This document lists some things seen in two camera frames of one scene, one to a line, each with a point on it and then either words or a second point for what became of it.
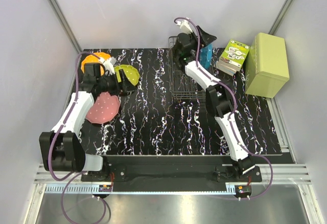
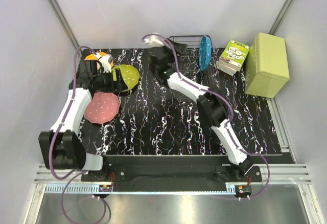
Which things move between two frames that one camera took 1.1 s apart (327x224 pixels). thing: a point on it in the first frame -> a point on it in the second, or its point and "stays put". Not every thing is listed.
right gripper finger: [205, 38] -> [162, 58]
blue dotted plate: [205, 56] stays put
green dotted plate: [132, 73] stays put
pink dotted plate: [104, 108] stays put
